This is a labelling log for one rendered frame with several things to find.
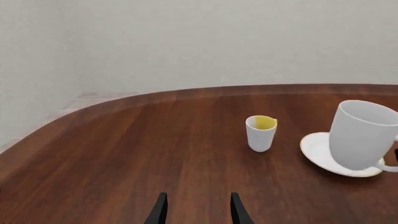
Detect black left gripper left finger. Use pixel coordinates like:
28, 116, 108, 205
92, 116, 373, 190
144, 192, 169, 224

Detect white cup with yellow inside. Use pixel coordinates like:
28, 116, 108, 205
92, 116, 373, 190
245, 114, 279, 153

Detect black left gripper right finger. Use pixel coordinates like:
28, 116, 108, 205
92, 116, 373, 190
230, 192, 256, 224

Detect large white mug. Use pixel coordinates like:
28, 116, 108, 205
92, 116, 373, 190
328, 100, 398, 173

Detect white plate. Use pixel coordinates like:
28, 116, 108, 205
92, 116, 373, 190
300, 131, 386, 177

